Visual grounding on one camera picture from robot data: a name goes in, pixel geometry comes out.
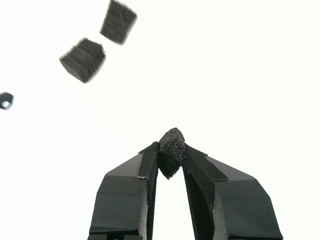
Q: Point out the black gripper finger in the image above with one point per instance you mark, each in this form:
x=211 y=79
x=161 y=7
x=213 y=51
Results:
x=120 y=205
x=237 y=207

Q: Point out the black foam cube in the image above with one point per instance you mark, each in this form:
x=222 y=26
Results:
x=172 y=152
x=118 y=22
x=82 y=60

